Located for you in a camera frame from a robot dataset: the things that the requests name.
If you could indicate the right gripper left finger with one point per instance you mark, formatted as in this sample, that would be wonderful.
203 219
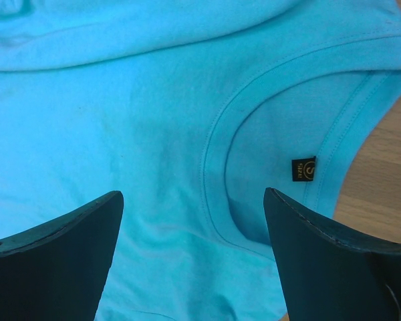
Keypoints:
58 270

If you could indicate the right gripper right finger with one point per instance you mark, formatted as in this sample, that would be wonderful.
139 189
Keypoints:
329 271

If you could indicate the turquoise t shirt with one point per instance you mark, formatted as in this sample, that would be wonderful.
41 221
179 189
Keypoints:
191 109

